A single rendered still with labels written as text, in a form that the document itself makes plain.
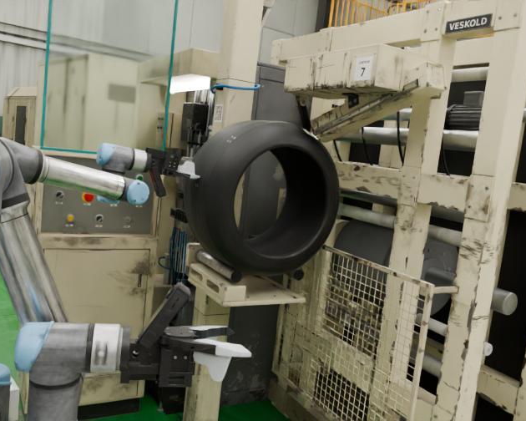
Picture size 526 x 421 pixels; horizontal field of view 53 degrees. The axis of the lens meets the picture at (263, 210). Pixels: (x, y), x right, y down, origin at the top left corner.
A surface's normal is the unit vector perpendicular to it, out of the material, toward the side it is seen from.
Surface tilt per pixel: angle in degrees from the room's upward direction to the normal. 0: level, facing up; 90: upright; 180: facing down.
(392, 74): 90
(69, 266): 90
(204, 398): 90
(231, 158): 67
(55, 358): 90
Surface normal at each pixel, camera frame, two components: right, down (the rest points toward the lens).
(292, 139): 0.51, -0.03
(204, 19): 0.62, 0.16
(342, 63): -0.87, -0.04
